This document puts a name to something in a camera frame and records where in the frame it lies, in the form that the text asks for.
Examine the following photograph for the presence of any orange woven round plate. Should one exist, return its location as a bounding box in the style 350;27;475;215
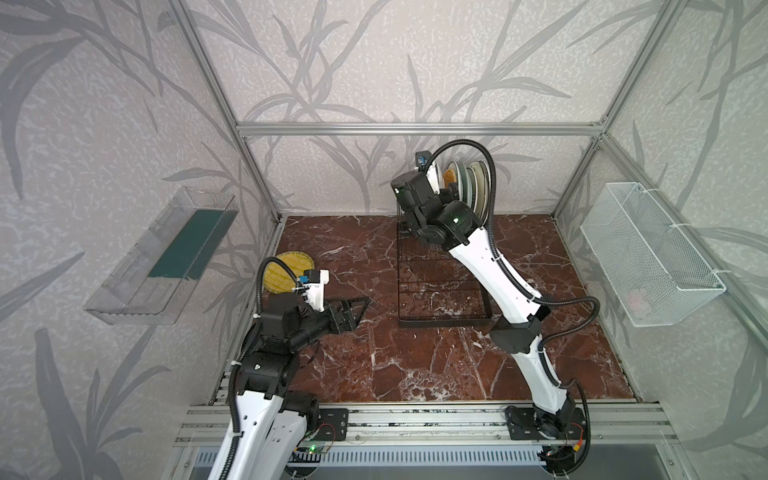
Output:
442;168;458;188

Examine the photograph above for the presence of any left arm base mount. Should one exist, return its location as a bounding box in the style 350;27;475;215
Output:
283;391;350;442

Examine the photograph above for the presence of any light green flower plate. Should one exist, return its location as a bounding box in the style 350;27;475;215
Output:
462;162;472;207

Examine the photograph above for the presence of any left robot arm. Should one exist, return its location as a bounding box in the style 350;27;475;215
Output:
209;256;371;479

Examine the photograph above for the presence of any white wire mesh basket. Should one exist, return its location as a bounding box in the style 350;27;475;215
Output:
581;182;726;328

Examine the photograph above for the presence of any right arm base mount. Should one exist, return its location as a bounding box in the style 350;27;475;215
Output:
503;402;588;441

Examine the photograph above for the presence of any cream plate with plum blossoms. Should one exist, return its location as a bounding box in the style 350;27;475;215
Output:
480;161;491;222

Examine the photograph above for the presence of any black wire dish rack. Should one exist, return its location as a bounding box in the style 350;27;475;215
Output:
396;211;493;328

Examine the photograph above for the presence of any white plate dark green rim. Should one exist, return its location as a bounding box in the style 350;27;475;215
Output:
426;160;443;194

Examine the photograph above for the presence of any sunburst plate teal rim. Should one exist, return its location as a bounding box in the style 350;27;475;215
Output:
472;161;484;222

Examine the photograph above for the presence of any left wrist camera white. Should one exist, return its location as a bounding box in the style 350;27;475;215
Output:
296;269;330;312

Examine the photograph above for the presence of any aluminium front rail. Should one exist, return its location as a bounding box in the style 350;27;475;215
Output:
173;400;679;447

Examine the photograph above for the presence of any clear plastic wall tray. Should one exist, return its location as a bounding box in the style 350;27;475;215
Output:
84;187;239;326

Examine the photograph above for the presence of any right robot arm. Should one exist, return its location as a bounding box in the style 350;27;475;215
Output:
390;139;600;430

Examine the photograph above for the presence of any white plate cloud emblem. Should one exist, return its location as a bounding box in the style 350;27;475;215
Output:
454;161;468;202

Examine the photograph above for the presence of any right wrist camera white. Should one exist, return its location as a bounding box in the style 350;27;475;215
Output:
415;150;433;174

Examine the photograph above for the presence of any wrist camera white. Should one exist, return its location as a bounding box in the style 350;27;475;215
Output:
296;269;330;312
415;150;433;174

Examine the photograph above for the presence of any yellow-green round plate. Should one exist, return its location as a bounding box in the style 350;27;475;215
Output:
263;251;315;294

